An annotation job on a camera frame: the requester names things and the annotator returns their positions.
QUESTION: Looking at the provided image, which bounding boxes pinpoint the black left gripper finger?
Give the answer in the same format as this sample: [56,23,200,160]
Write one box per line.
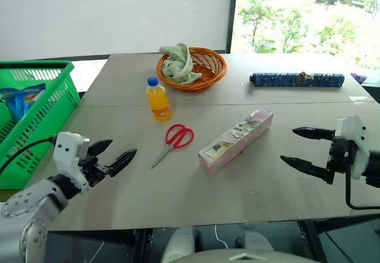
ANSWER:
[88,139,114,158]
[107,148,138,178]

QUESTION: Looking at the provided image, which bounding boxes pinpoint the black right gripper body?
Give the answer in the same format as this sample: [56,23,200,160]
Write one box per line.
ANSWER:
[325,136,359,175]

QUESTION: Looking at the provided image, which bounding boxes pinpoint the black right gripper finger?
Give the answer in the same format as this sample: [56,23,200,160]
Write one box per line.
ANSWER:
[292,126,335,141]
[280,155,333,185]

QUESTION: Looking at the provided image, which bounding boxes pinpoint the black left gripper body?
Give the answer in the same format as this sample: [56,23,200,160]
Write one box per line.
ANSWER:
[77,154,110,188]

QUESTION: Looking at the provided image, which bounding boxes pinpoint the green plastic shopping basket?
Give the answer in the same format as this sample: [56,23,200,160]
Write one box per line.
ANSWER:
[0,60,82,191]

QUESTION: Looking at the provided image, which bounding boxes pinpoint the orange wicker basket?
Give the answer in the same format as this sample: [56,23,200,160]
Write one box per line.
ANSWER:
[156,46,229,93]

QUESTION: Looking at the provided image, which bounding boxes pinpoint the blue patterned roll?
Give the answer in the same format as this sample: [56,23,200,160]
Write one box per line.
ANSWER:
[249,72,346,90]

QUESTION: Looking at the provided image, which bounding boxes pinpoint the orange soda bottle blue cap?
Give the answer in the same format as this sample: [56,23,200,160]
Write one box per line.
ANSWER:
[145,76,173,123]

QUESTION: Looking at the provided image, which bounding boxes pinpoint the pink long cardboard box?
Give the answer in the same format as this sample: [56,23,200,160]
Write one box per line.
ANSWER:
[197,106,274,178]

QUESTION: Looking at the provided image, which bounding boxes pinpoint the blue snack bag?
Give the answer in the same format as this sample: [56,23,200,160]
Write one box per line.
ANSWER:
[11,81,48,121]
[0,87,16,107]

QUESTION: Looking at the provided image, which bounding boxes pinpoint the pale grey cylinder shape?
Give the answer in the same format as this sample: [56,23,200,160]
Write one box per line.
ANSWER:
[161,226,197,263]

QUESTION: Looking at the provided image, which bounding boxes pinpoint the grey rounded robot body shape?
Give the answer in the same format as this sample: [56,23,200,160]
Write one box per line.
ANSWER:
[204,246,316,263]

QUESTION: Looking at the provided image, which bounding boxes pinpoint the pale green towel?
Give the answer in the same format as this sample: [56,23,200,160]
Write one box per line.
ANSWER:
[159,43,203,85]

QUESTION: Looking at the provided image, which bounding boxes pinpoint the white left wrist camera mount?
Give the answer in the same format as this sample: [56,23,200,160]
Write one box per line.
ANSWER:
[52,131,91,193]

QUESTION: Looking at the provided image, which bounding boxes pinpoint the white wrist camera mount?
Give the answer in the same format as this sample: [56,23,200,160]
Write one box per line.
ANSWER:
[52,131,91,193]
[334,114,371,181]

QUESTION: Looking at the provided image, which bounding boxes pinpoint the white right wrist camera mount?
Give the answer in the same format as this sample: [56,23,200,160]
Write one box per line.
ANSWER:
[334,114,371,181]

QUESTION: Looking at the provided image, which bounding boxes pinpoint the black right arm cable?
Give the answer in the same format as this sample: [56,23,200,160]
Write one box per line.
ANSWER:
[344,170,380,211]

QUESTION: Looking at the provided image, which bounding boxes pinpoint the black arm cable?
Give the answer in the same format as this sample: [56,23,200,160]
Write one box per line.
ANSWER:
[344,170,380,211]
[0,137,58,175]

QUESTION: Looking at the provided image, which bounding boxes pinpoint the red handled scissors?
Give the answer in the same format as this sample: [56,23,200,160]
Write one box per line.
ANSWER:
[150,123,195,170]

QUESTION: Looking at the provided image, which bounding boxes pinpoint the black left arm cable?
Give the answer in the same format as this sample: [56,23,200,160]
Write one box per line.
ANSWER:
[0,137,58,175]

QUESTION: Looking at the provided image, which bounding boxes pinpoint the black table leg frame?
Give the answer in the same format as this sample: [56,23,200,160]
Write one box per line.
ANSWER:
[132,229,156,263]
[297,220,329,263]

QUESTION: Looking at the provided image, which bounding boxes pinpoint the thin white cable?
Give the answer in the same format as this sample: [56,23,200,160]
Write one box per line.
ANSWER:
[213,223,230,249]

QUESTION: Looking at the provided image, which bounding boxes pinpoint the dark window frame post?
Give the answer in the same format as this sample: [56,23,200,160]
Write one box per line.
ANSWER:
[224,0,240,55]

